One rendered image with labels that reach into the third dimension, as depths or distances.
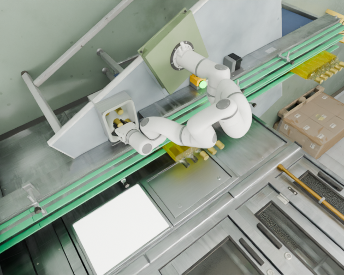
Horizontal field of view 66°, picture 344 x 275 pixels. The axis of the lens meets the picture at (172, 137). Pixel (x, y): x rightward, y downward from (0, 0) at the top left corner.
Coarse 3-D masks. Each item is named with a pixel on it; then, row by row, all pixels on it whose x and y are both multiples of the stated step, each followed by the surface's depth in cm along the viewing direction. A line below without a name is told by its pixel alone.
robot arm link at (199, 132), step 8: (216, 104) 95; (224, 104) 93; (232, 104) 92; (200, 112) 96; (208, 112) 94; (216, 112) 93; (224, 112) 92; (232, 112) 92; (192, 120) 96; (200, 120) 94; (208, 120) 93; (216, 120) 92; (184, 128) 105; (192, 128) 95; (200, 128) 93; (208, 128) 95; (184, 136) 103; (192, 136) 98; (200, 136) 96; (208, 136) 96; (216, 136) 101; (184, 144) 105; (192, 144) 102; (200, 144) 99; (208, 144) 99
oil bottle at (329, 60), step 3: (318, 54) 199; (321, 54) 199; (321, 57) 196; (324, 57) 196; (327, 57) 196; (324, 60) 195; (327, 60) 194; (330, 60) 194; (333, 60) 194; (330, 63) 193; (333, 63) 193; (330, 66) 194; (333, 66) 193; (336, 66) 191; (339, 66) 190; (339, 69) 190
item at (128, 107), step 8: (120, 104) 128; (128, 104) 136; (104, 112) 125; (112, 112) 138; (128, 112) 143; (104, 120) 128; (112, 120) 141; (136, 120) 141; (112, 128) 145; (112, 136) 143
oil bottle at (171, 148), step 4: (168, 144) 150; (172, 144) 150; (164, 148) 153; (168, 148) 148; (172, 148) 148; (176, 148) 148; (168, 152) 150; (172, 152) 146; (176, 152) 146; (180, 152) 146; (172, 156) 148; (176, 156) 144; (180, 156) 144; (184, 156) 145; (176, 160) 146; (180, 160) 145
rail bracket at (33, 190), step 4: (24, 184) 121; (28, 184) 121; (32, 184) 124; (36, 184) 133; (24, 188) 121; (28, 188) 121; (32, 188) 123; (36, 188) 127; (28, 192) 120; (32, 192) 121; (36, 192) 127; (28, 196) 112; (32, 196) 118; (36, 196) 129; (32, 200) 115; (36, 200) 116; (32, 204) 115; (36, 204) 116; (36, 208) 114; (40, 208) 115; (36, 212) 114; (40, 212) 115; (44, 212) 124
